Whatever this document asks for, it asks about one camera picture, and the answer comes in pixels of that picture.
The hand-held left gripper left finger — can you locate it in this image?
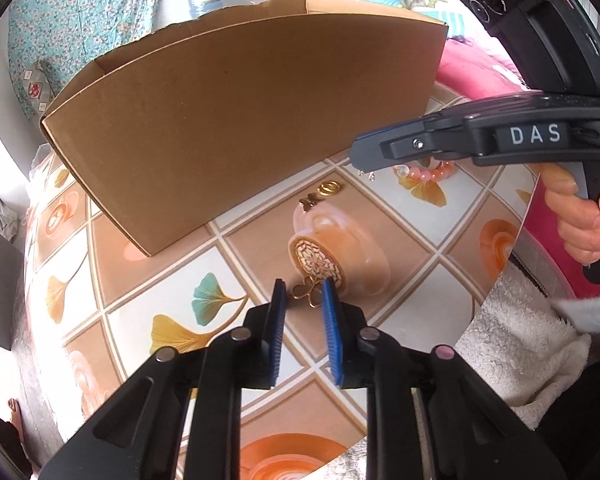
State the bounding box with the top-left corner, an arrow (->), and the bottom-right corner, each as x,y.
39,278 -> 287,480

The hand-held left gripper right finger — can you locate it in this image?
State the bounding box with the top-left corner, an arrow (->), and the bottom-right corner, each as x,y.
321,279 -> 568,480

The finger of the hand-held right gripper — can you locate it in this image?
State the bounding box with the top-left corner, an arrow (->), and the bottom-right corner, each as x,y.
350,110 -> 476,168

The gold butterfly earring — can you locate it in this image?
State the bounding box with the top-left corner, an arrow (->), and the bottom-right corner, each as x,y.
291,277 -> 326,307

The peach bead bracelet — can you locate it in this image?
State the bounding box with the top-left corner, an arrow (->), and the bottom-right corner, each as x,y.
392,159 -> 456,183

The brown cardboard box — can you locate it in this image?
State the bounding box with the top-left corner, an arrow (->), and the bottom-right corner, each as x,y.
39,0 -> 450,257

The person's right hand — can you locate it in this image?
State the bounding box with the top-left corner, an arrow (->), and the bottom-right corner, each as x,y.
542,162 -> 600,267

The floral patterned tablecloth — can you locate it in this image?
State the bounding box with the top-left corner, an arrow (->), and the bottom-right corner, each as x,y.
24,82 -> 548,480

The folded patterned cushion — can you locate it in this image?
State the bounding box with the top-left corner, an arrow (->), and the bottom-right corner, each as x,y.
17,60 -> 56,116

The teal floral wall cloth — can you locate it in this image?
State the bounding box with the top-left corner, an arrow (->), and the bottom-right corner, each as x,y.
7,0 -> 173,118

